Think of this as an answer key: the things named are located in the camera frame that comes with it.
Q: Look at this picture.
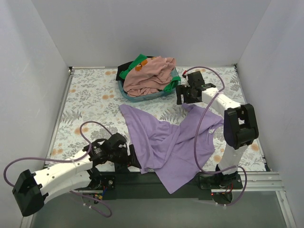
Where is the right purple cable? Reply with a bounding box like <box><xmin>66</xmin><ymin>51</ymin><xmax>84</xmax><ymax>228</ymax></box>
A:
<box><xmin>181</xmin><ymin>66</ymin><xmax>247</xmax><ymax>207</ymax></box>

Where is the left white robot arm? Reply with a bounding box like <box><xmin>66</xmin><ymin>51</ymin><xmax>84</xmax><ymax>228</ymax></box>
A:
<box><xmin>12</xmin><ymin>133</ymin><xmax>141</xmax><ymax>217</ymax></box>

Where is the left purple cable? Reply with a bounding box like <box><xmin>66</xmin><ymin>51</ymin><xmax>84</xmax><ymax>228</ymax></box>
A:
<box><xmin>3</xmin><ymin>121</ymin><xmax>123</xmax><ymax>218</ymax></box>

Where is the green t shirt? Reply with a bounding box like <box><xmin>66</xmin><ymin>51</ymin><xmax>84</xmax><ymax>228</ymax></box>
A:
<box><xmin>120</xmin><ymin>54</ymin><xmax>148</xmax><ymax>78</ymax></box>

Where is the pink t shirt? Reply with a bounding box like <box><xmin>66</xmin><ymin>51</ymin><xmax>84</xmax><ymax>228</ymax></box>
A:
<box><xmin>123</xmin><ymin>56</ymin><xmax>181</xmax><ymax>97</ymax></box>

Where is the purple t shirt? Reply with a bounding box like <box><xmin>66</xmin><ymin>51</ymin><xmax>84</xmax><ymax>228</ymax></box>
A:
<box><xmin>120</xmin><ymin>104</ymin><xmax>223</xmax><ymax>193</ymax></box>

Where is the black t shirt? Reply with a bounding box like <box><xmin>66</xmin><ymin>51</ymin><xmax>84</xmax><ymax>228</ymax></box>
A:
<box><xmin>116</xmin><ymin>61</ymin><xmax>133</xmax><ymax>83</ymax></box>

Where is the aluminium frame rail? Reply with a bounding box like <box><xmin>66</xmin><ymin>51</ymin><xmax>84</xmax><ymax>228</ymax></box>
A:
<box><xmin>29</xmin><ymin>172</ymin><xmax>285</xmax><ymax>193</ymax></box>

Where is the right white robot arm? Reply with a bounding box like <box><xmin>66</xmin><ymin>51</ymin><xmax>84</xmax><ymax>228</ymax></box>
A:
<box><xmin>176</xmin><ymin>72</ymin><xmax>259</xmax><ymax>189</ymax></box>

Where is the purple cable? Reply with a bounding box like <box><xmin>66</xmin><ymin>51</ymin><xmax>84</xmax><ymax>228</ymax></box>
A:
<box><xmin>181</xmin><ymin>66</ymin><xmax>247</xmax><ymax>207</ymax></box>
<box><xmin>3</xmin><ymin>121</ymin><xmax>123</xmax><ymax>218</ymax></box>

